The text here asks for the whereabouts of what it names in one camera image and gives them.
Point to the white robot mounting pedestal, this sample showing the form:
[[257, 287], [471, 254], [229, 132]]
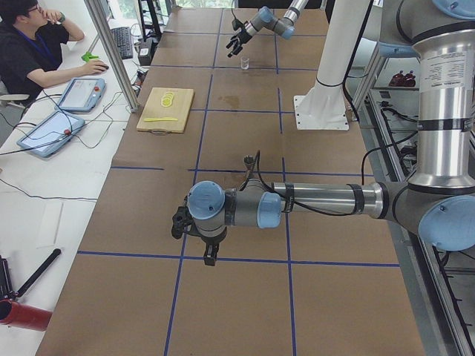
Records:
[[323, 107]]

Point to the aluminium frame post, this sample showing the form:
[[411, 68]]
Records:
[[100, 22]]

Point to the upper teach pendant tablet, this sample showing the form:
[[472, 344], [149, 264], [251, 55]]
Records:
[[81, 95]]

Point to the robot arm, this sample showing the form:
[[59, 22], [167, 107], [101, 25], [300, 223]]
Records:
[[437, 201], [264, 18]]

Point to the black keyboard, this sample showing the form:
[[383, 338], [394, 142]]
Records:
[[123, 40]]

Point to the lemon slice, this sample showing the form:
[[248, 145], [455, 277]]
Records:
[[167, 100]]

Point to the black rod tool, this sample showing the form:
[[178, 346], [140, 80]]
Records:
[[38, 272]]

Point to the teach pendant tablet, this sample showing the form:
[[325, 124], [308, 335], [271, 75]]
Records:
[[81, 95], [51, 134]]

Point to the lower teach pendant tablet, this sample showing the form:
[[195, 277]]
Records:
[[51, 134]]

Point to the red cylinder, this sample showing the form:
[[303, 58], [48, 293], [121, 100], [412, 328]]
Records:
[[19, 315]]

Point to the seated person black shirt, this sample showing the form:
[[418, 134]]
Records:
[[31, 53]]

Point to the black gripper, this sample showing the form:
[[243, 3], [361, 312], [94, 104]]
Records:
[[212, 240], [243, 35]]

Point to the glass measuring cup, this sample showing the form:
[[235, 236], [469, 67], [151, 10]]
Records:
[[244, 63]]

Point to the wooden cutting board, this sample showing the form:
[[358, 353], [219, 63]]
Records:
[[180, 109]]

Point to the yellow plastic knife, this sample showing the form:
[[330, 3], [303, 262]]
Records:
[[161, 119]]

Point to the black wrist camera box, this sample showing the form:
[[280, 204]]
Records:
[[236, 24]]

